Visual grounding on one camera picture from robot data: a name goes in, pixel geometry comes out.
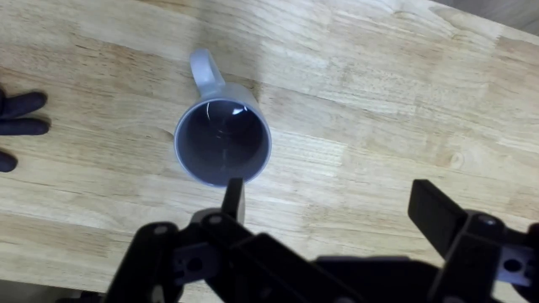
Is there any white ceramic mug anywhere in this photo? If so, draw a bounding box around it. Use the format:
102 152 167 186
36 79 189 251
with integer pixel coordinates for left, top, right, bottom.
172 47 275 189

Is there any black work glove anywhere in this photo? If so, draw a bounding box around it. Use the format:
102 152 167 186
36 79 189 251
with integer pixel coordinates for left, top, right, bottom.
0 90 53 174

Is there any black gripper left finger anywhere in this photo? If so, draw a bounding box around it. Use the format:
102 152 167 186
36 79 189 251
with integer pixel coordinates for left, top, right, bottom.
103 177 361 303

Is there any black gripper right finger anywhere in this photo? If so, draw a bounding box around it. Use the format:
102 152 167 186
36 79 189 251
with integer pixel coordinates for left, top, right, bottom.
408 179 539 303

